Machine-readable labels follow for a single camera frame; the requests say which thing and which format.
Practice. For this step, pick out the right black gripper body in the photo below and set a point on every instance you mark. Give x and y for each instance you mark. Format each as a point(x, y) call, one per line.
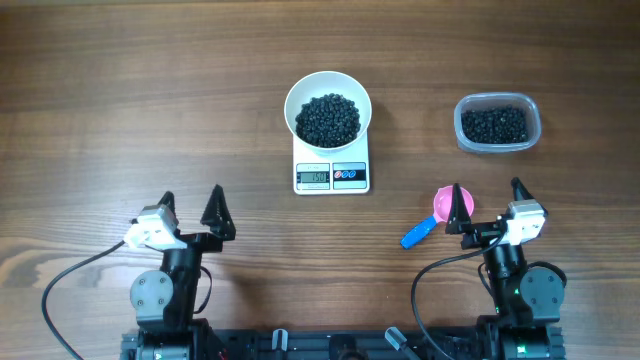
point(479, 235)

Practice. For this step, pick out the pink scoop blue handle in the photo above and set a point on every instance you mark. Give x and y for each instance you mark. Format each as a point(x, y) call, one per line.
point(442, 203)

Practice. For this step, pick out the white digital kitchen scale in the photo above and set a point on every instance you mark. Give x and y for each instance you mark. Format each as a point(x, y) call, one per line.
point(320, 172)

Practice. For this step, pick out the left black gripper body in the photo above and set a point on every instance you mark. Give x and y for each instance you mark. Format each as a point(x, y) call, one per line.
point(190, 258)

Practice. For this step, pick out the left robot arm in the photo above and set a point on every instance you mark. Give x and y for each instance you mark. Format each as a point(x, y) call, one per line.
point(165, 299)

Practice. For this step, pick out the white bowl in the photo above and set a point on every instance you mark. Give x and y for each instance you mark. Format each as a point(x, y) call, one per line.
point(319, 84)

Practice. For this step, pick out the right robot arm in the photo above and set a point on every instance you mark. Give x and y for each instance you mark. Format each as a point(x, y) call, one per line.
point(527, 296)

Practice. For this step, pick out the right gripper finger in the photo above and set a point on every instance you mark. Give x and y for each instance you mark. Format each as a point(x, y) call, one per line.
point(459, 220)
point(524, 203)

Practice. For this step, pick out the black beans in bowl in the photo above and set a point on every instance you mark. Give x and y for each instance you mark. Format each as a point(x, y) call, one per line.
point(329, 121)

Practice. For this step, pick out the clear plastic container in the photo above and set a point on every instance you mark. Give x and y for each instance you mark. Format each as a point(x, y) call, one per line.
point(484, 101)

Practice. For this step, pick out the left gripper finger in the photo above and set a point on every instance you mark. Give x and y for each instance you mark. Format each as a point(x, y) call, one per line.
point(164, 209)
point(216, 216)

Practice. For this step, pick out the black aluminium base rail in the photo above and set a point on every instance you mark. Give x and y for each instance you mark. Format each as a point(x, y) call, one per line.
point(471, 342)

